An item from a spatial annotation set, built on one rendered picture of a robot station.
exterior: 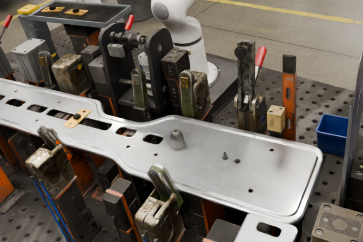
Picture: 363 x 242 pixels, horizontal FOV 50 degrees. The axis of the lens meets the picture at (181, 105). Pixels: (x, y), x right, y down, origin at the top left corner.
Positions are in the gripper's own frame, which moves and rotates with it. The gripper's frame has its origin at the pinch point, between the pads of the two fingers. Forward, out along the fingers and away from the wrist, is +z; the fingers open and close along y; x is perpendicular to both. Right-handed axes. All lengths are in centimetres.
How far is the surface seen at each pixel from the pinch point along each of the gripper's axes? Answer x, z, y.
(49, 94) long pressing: 55, -9, -6
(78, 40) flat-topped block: 31.9, -15.4, -9.6
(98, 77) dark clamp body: 50, -5, -23
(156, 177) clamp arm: 94, 6, -57
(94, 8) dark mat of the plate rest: 26.7, -20.7, -20.1
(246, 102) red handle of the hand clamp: 65, 14, -68
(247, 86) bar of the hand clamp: 63, 10, -69
